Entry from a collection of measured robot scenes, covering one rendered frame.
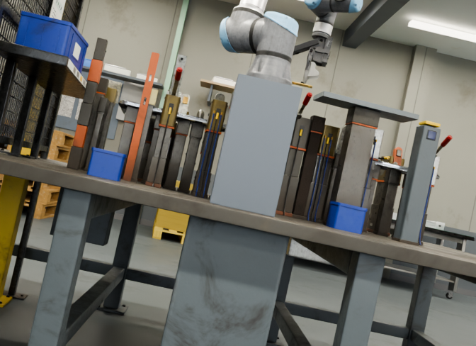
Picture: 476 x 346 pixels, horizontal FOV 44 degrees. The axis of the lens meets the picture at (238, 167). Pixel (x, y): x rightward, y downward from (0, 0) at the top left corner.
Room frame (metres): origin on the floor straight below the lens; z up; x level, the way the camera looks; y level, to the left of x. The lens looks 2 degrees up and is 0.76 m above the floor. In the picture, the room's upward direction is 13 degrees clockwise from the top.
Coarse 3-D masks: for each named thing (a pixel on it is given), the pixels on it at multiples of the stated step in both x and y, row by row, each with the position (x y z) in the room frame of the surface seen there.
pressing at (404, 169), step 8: (120, 104) 2.39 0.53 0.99; (128, 104) 2.26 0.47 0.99; (136, 104) 2.26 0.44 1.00; (152, 112) 2.46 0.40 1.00; (160, 112) 2.39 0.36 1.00; (176, 120) 2.51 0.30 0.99; (192, 120) 2.42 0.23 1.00; (200, 120) 2.30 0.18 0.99; (224, 128) 2.48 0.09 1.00; (384, 168) 2.61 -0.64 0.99; (400, 168) 2.43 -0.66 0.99
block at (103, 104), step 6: (102, 102) 2.30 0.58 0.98; (108, 102) 2.38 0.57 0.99; (102, 108) 2.30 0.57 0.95; (102, 114) 2.31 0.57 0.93; (96, 120) 2.31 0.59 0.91; (102, 120) 2.33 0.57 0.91; (96, 126) 2.31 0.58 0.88; (102, 126) 2.38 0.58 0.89; (96, 132) 2.31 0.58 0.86; (96, 138) 2.31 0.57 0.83; (96, 144) 2.33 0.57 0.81; (90, 150) 2.31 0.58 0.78; (90, 156) 2.31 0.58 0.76; (84, 168) 2.30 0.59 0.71
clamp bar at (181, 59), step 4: (180, 56) 2.21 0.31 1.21; (184, 56) 2.22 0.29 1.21; (176, 60) 2.22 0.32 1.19; (180, 60) 2.22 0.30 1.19; (184, 60) 2.22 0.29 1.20; (176, 64) 2.22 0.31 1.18; (180, 64) 2.22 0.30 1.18; (184, 64) 2.22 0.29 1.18; (176, 68) 2.22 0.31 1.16; (184, 68) 2.22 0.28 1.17; (172, 80) 2.23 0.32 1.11; (180, 80) 2.23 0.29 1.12; (172, 84) 2.23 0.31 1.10; (180, 84) 2.23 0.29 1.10
